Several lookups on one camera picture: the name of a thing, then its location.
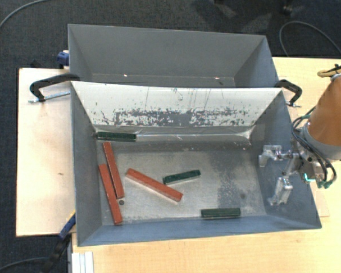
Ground red-brown flat block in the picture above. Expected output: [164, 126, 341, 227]
[102, 141, 126, 200]
[98, 163, 124, 226]
[125, 168, 184, 203]

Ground grey metal bin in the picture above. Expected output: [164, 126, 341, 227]
[67, 23, 322, 247]

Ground dark green flat block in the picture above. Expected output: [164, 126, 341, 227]
[162, 169, 202, 186]
[200, 207, 242, 219]
[97, 131, 138, 143]

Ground pale wood flat board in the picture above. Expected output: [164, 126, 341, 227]
[15, 68, 77, 238]

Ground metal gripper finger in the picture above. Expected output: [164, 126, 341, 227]
[267, 176, 294, 207]
[257, 144, 292, 168]

